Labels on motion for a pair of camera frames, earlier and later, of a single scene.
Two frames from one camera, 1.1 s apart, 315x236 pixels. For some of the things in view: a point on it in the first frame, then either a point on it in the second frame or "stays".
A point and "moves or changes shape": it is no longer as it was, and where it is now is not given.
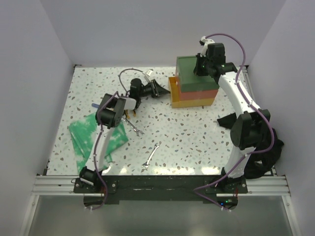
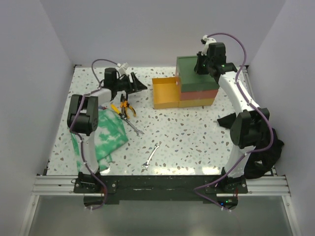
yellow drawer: [175, 102] moves or changes shape
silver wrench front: [146, 164] stays
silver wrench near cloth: [131, 125] stays
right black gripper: [198, 71] stays
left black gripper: [157, 90] -> [139, 86]
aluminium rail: [54, 185] stays
